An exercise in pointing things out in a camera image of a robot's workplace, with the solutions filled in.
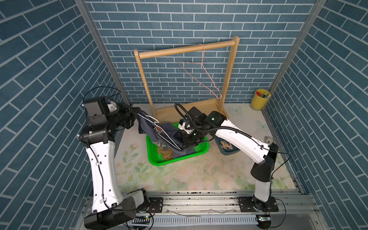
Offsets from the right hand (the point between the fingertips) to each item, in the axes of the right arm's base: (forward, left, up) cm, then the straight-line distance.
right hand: (184, 147), depth 70 cm
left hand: (+9, +18, +19) cm, 27 cm away
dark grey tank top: (0, +8, +10) cm, 13 cm away
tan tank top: (+5, +12, -19) cm, 23 cm away
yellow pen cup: (+52, -53, -11) cm, 76 cm away
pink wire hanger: (+56, -9, +9) cm, 58 cm away
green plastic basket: (+5, +22, -22) cm, 31 cm away
